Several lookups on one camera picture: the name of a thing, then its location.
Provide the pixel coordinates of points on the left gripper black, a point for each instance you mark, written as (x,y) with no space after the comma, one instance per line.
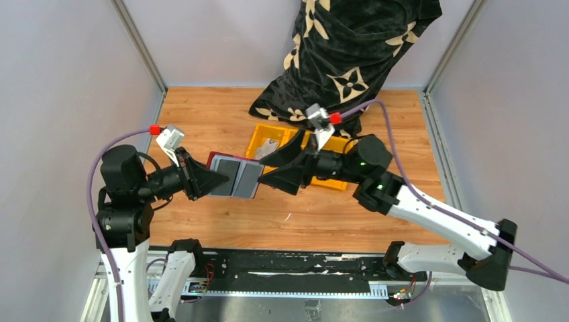
(196,180)

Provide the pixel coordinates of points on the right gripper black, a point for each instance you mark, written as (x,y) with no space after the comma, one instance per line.
(289,176)

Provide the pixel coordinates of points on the red leather card holder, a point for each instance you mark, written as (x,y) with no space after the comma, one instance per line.
(213,155)

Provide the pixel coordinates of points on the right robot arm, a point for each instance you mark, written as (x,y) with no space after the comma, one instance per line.
(475,248)

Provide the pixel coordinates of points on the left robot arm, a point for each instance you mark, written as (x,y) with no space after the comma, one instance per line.
(122,225)

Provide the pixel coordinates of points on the grey card in bin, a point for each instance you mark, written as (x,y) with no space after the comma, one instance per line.
(267,147)

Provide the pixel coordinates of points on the black floral blanket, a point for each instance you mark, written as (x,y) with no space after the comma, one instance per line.
(343,52)

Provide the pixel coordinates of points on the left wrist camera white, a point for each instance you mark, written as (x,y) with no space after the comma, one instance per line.
(169,140)

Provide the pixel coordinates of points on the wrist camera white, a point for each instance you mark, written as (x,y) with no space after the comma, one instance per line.
(169,140)
(319,118)

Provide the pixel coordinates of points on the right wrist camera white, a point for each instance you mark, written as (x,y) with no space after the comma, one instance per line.
(319,118)

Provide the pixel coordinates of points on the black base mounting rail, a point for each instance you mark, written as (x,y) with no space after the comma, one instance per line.
(224,272)

